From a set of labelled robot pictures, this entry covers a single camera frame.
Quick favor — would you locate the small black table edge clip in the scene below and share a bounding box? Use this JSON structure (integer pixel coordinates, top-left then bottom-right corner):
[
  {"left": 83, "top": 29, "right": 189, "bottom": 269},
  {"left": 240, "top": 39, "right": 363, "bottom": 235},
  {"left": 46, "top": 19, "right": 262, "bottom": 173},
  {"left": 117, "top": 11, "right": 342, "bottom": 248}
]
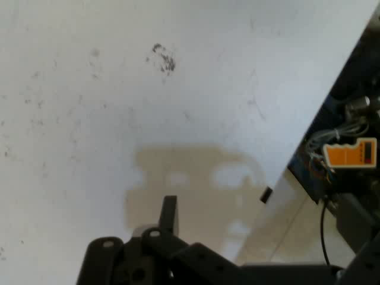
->
[{"left": 259, "top": 186, "right": 274, "bottom": 204}]

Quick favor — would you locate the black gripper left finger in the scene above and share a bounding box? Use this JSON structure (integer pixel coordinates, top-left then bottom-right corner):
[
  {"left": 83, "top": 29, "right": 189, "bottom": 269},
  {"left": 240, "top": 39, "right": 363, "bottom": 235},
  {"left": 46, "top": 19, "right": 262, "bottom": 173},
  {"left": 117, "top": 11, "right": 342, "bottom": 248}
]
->
[{"left": 75, "top": 195, "right": 242, "bottom": 285}]

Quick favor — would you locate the silver metal cylinder connector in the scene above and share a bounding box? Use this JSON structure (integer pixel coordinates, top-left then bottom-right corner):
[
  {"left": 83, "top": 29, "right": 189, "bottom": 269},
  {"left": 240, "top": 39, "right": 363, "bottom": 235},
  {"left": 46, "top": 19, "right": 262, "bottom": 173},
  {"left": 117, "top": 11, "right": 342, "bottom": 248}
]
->
[{"left": 345, "top": 95, "right": 372, "bottom": 113}]

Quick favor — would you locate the grey cable bundle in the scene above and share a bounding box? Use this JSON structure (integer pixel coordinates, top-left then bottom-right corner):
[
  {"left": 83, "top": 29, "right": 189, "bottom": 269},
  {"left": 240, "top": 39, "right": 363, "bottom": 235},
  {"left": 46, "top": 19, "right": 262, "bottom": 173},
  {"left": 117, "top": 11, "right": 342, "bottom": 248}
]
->
[{"left": 305, "top": 118, "right": 369, "bottom": 161}]

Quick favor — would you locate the thin black cable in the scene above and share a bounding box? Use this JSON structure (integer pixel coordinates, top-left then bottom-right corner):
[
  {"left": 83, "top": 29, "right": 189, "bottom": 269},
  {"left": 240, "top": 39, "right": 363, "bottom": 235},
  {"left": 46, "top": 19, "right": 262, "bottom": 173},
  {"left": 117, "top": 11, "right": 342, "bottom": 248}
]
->
[{"left": 319, "top": 194, "right": 334, "bottom": 268}]

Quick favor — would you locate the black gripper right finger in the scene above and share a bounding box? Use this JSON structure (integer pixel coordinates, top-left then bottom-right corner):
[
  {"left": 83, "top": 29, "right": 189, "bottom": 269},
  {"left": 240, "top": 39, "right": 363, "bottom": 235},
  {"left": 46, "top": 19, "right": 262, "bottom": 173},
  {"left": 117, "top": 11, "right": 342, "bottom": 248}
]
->
[{"left": 335, "top": 193, "right": 380, "bottom": 285}]

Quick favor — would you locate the orange and white tester device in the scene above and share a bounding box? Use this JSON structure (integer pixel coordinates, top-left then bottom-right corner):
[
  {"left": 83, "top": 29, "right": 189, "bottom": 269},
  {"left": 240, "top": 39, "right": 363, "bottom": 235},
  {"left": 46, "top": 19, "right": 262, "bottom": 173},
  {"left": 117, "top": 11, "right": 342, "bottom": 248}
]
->
[{"left": 322, "top": 137, "right": 378, "bottom": 176}]

